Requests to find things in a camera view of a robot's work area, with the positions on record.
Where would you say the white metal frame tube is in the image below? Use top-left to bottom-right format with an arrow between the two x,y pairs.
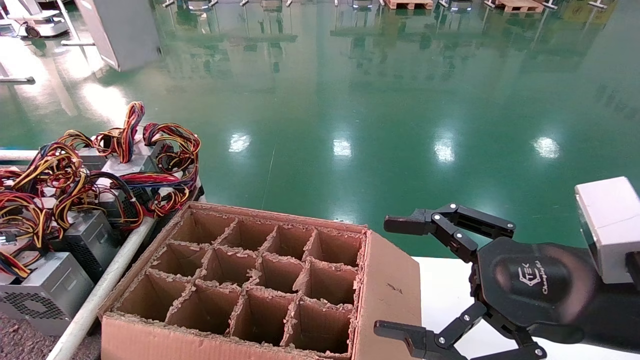
47,216 -> 158,360
0,149 -> 41,162

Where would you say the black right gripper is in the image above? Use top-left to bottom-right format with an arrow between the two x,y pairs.
374,202 -> 597,360

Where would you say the coloured wire bundle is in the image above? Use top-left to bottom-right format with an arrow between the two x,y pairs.
94,101 -> 147,165
142,123 -> 202,173

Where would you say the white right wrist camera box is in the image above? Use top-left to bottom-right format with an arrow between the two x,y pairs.
574,176 -> 640,286

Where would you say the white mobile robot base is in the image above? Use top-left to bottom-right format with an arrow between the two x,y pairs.
0,0 -> 71,39

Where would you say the cardboard box with dividers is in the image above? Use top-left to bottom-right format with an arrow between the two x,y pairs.
97,201 -> 424,360

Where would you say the red yellow wire bundle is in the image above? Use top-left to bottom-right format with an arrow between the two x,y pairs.
0,190 -> 53,251
0,250 -> 32,279

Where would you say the white metal stand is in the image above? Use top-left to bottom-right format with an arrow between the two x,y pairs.
0,60 -> 37,85
55,0 -> 101,47

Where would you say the yellow black wire bundle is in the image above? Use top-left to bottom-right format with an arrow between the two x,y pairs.
15,131 -> 101,228

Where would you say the wooden pallet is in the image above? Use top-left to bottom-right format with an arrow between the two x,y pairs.
495,0 -> 545,14
384,0 -> 435,11

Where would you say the dark grey power supply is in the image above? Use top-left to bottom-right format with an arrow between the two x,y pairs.
62,210 -> 123,271

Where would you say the light grey power supply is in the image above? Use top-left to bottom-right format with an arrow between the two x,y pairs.
0,251 -> 96,337

